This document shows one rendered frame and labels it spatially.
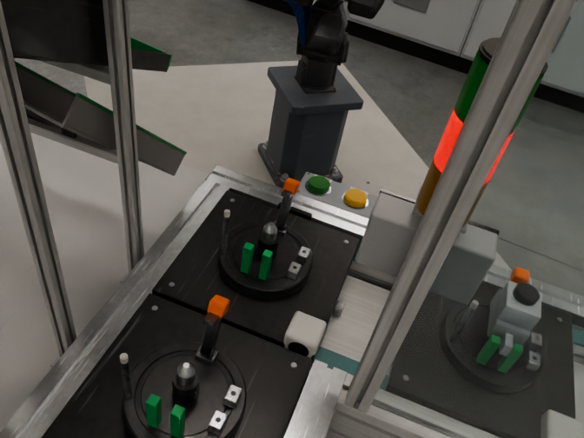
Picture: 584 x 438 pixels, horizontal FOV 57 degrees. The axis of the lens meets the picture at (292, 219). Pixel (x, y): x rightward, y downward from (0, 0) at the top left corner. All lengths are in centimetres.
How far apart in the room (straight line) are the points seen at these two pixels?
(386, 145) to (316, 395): 74
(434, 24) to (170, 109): 265
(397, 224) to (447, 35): 327
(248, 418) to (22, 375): 34
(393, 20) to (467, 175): 337
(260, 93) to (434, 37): 248
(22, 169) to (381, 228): 35
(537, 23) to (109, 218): 81
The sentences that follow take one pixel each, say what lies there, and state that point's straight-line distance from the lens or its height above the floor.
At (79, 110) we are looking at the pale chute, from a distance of 69.
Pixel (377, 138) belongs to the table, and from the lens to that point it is 132.
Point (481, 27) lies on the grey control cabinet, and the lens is 370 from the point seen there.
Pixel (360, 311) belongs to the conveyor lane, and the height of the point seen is 92.
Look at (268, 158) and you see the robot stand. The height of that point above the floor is 88.
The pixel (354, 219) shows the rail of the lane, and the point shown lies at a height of 96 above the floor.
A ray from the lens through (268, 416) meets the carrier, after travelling 67.
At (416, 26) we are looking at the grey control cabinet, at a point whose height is 21.
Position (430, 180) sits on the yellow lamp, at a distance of 48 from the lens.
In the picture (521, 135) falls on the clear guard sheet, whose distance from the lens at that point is 43.
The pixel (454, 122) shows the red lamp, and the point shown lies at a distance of 45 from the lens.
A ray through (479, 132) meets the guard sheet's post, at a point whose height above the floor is 137.
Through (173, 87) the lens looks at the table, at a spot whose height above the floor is 86.
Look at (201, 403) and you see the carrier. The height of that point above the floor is 99.
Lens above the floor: 157
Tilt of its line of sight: 43 degrees down
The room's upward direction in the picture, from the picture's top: 11 degrees clockwise
